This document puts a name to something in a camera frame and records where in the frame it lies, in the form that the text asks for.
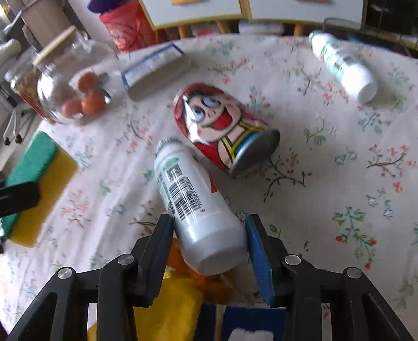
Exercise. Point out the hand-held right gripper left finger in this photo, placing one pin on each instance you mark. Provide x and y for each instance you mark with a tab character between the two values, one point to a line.
159	252

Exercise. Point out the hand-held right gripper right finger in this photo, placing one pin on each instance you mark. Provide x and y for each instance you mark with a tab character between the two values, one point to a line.
260	263

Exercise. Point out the white bottle with barcode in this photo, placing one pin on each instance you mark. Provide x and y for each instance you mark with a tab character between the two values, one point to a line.
198	227

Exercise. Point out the blue box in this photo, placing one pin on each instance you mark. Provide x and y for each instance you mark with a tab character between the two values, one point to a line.
251	318

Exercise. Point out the red cartoon print can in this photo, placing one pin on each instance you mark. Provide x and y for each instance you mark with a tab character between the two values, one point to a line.
216	124

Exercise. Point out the green and yellow sponge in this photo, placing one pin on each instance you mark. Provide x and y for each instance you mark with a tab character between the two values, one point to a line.
51	191

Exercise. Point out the orange wrapper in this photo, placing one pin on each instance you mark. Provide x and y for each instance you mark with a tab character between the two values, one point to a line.
209	286

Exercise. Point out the small orange fruit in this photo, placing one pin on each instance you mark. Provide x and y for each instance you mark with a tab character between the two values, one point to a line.
89	81
94	103
71	108

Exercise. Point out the glass jar with snacks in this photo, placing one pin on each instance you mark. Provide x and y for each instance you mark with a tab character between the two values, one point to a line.
22	81

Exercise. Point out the glass jar with tomatoes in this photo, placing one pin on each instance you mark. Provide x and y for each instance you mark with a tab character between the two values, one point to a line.
58	78

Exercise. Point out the blue and white carton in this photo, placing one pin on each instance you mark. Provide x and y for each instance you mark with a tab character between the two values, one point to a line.
152	69

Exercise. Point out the brown cardboard box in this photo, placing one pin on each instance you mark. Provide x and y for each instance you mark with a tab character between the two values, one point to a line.
49	14

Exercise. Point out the red plastic bag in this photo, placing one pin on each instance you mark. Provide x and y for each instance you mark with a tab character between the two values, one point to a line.
130	28

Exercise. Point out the white bottle with green label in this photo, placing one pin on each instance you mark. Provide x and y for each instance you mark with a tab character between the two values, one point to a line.
344	67

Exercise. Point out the black electronic box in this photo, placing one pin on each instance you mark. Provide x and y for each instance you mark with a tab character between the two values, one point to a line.
390	12

